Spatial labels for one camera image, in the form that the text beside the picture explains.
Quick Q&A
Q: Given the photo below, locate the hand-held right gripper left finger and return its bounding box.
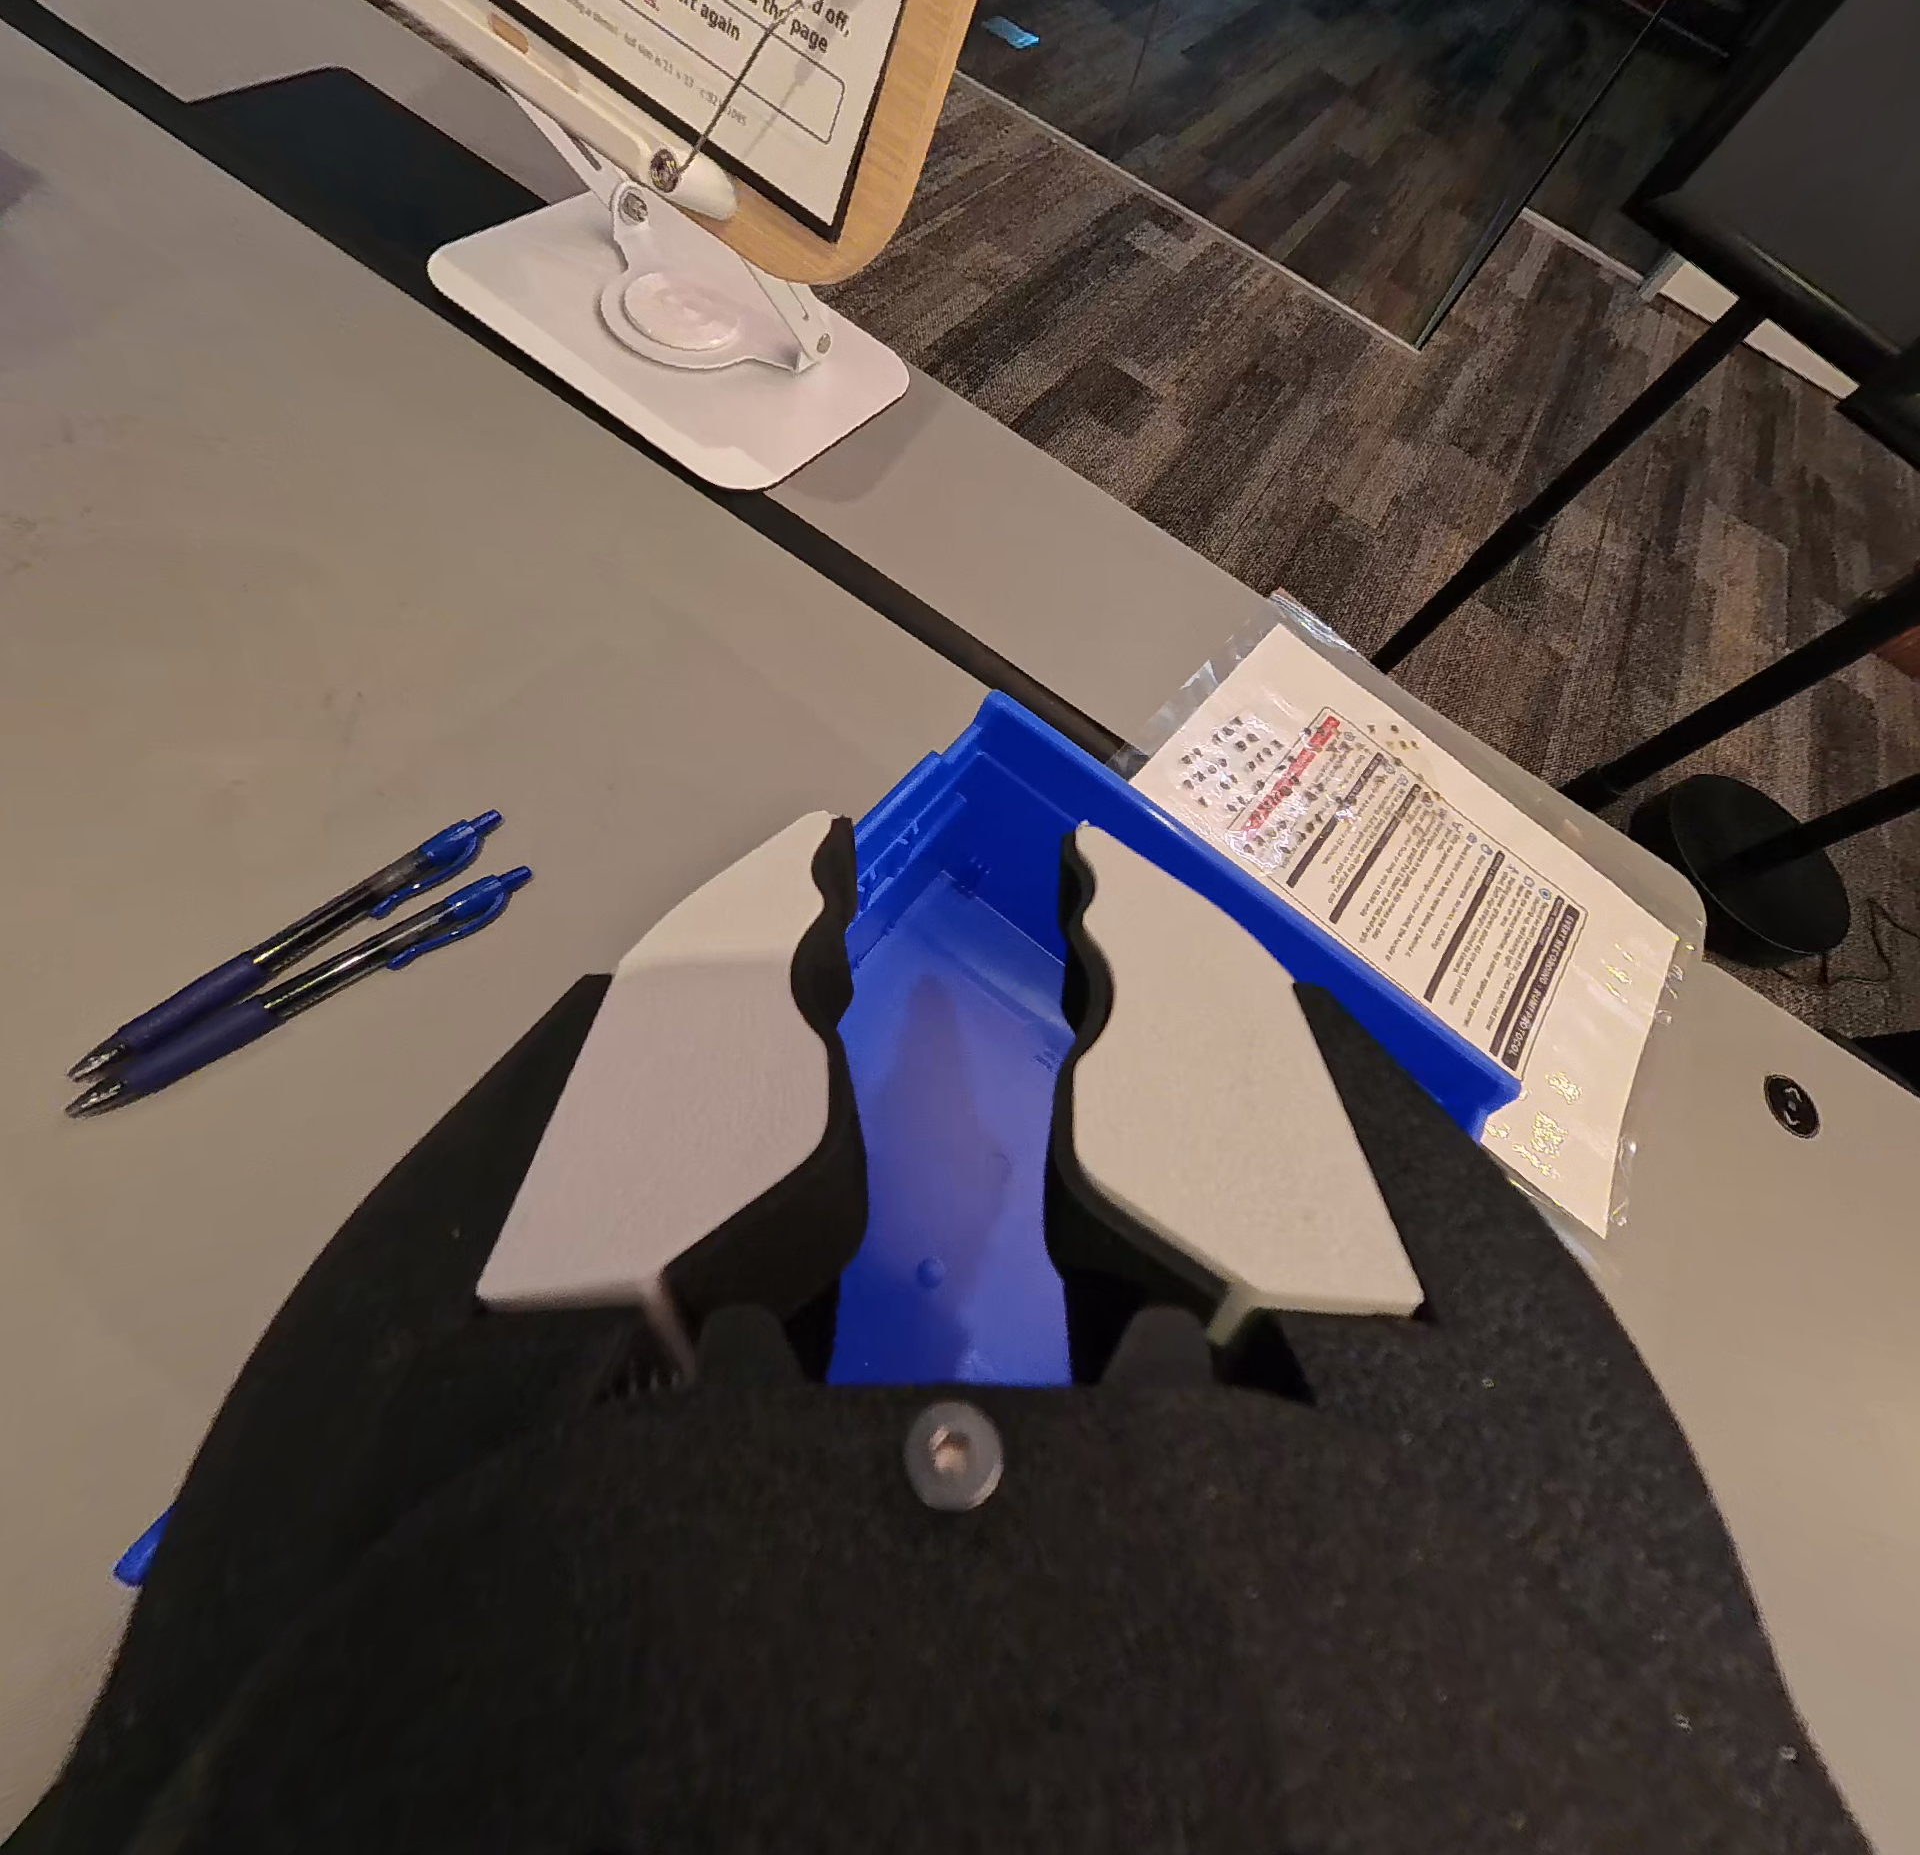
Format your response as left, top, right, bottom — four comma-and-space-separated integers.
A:
473, 812, 873, 1317

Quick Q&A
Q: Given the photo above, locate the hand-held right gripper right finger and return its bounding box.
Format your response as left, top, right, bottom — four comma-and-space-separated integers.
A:
1049, 824, 1427, 1347

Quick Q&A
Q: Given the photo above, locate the blue plastic bin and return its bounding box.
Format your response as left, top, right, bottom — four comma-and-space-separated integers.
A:
113, 690, 1524, 1588

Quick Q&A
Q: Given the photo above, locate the blue retractable pen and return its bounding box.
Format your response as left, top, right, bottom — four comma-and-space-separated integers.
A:
68, 810, 505, 1086
64, 866, 535, 1123

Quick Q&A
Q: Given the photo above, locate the printed sheet in plastic sleeve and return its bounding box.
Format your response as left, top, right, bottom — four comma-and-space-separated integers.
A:
1117, 591, 1713, 1242

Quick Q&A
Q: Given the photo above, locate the black floor stand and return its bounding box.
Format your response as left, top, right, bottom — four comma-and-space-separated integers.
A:
1372, 296, 1920, 973

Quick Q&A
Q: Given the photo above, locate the white stand base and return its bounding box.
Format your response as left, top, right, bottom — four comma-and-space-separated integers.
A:
428, 86, 913, 494

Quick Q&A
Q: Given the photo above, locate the instruction sheet on wooden stand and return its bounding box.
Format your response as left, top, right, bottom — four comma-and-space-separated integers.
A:
721, 0, 1000, 286

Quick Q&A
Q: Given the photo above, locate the black framed display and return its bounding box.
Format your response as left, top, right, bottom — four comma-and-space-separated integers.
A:
1623, 0, 1920, 424

